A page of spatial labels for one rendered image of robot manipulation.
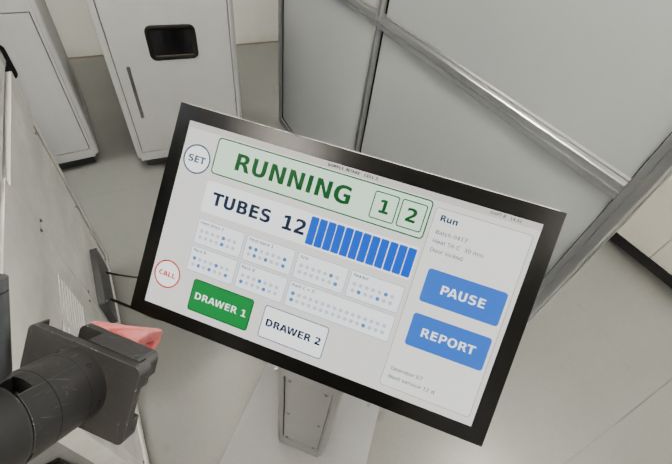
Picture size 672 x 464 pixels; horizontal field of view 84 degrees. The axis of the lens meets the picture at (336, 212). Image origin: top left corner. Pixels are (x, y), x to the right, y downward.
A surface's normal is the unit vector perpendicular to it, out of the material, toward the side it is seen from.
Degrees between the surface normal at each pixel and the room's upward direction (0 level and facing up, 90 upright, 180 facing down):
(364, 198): 50
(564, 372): 0
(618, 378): 0
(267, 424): 5
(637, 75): 90
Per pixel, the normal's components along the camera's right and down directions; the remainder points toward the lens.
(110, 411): -0.18, 0.05
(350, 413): 0.18, -0.67
